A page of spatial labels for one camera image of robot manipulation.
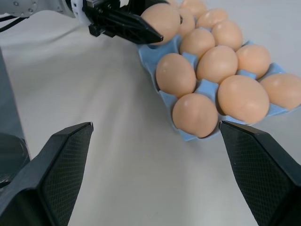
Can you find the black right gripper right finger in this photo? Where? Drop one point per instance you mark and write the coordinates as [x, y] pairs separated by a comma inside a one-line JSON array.
[[265, 179]]

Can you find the blue egg tray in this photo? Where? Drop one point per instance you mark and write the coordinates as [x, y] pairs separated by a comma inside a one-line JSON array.
[[207, 88]]

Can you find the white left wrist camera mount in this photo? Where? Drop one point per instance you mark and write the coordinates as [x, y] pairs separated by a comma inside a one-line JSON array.
[[78, 10]]

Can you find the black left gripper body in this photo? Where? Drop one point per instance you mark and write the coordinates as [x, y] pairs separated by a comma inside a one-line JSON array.
[[100, 18]]

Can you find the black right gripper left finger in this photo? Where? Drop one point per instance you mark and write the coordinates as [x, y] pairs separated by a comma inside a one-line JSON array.
[[47, 179]]

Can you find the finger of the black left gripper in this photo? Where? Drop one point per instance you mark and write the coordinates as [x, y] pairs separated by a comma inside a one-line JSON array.
[[134, 29], [141, 4]]

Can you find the brown egg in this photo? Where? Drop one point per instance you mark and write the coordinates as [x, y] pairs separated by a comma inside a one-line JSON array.
[[164, 21], [175, 75], [211, 17], [283, 90], [188, 23], [195, 115], [243, 99], [172, 2], [198, 42], [254, 61], [228, 35], [217, 63], [194, 5]]

